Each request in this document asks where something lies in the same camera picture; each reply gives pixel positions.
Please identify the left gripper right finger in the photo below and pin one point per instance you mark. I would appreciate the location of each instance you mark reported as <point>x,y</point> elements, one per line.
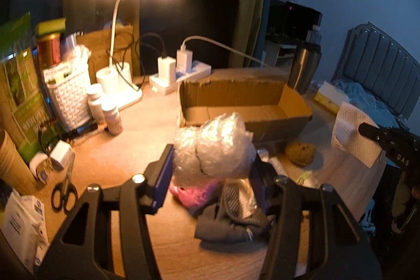
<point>337,247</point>

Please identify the white paper towel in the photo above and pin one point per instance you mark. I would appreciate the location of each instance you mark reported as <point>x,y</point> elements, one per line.
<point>346,136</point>

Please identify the clear bubble wrap bundle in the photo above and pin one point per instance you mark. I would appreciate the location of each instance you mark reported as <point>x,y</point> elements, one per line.
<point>220,148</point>

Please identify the brown fuzzy ball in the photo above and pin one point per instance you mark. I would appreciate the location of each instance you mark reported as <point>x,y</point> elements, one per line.
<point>300,153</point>

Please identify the small brown-labelled bottle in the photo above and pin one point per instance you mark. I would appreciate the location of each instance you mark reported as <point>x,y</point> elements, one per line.
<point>112,117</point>

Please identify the black scissors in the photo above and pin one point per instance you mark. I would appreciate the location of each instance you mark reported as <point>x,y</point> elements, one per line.
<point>63,190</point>

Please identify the yellow white tissue box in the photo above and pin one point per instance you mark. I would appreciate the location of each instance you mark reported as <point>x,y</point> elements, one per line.
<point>330,97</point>

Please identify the small white box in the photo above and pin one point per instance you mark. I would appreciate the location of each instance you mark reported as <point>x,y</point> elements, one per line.
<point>62,155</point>

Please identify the grey padded headboard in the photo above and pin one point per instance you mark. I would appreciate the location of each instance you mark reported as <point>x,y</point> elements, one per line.
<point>385,69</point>

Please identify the black marker pen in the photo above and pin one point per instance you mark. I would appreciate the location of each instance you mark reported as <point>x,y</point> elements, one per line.
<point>80,131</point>

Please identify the grey dark cloth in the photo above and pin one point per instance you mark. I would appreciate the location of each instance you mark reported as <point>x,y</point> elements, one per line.
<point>235,218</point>

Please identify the small white bottle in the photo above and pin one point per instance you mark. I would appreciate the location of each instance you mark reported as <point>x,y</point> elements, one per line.
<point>95,99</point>

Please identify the white tissue roll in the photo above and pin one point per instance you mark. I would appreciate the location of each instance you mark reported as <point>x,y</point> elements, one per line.
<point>115,79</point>

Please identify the white plastic packet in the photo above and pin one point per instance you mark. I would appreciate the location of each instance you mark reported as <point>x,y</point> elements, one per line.
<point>24,226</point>

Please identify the white charger adapter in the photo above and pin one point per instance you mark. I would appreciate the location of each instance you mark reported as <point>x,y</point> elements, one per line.
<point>167,69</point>

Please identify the white woven basket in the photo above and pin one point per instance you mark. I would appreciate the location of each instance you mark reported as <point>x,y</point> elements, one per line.
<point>70,100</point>

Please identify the stainless steel tumbler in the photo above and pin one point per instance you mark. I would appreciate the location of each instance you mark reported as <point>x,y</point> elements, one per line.
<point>305,62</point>

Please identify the white power strip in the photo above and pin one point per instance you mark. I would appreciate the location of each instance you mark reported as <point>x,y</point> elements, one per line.
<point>199,70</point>

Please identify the open cardboard box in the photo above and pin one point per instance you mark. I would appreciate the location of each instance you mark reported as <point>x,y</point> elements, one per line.
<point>270,109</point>

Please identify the green printed box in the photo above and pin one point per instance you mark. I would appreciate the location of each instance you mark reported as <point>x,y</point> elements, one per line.
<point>23,108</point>

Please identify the brown cardboard backing box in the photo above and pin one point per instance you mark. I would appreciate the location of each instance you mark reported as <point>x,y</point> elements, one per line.
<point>98,42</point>

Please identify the red tin can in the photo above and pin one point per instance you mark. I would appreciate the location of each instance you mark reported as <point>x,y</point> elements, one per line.
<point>49,50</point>

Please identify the green yellow sponge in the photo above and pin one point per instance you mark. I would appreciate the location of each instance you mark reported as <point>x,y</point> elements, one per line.
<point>48,27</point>

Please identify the olive green curtain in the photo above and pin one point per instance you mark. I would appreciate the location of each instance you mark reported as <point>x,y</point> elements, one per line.
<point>249,1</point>

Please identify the white charger with cable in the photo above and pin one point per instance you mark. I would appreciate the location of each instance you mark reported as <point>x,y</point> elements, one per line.
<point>219,55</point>

